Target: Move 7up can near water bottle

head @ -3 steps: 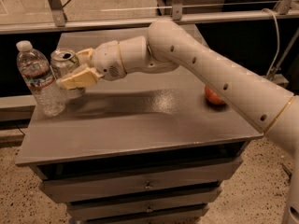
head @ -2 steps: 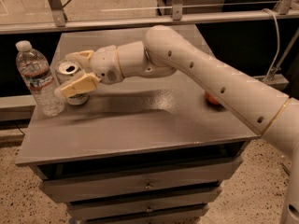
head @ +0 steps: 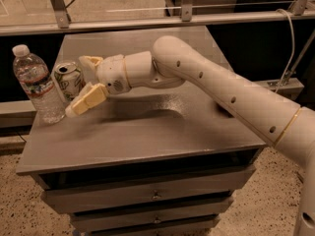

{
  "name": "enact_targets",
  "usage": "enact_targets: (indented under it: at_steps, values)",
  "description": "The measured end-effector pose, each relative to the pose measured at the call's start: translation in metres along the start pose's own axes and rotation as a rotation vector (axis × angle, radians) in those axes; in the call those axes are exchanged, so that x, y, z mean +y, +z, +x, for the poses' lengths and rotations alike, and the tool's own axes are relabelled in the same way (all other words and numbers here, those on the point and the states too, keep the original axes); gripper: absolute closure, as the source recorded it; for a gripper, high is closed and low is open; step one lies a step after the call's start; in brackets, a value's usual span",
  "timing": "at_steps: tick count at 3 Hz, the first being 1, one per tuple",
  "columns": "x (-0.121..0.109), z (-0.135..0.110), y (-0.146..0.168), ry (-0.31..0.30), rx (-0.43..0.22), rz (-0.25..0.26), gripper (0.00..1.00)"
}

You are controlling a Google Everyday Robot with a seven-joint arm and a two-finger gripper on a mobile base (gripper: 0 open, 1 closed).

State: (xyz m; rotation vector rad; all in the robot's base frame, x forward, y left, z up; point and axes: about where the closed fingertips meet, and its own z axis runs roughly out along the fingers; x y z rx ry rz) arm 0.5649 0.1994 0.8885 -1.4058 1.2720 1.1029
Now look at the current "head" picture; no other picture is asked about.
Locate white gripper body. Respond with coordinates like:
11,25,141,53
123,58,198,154
96,54,131,94

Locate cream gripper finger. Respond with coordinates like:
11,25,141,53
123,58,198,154
79,55,103,74
65,83,109,118

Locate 7up soda can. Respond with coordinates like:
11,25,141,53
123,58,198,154
53,61,85,102

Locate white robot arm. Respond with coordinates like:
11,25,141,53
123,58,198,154
66,35,315,236

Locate clear plastic water bottle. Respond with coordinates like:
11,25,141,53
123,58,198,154
12,44,65,124

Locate grey drawer cabinet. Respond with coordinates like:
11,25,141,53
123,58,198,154
15,26,268,236

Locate white cable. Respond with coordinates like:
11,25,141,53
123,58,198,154
274,8,296,95

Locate metal railing frame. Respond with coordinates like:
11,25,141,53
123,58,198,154
0,0,315,35

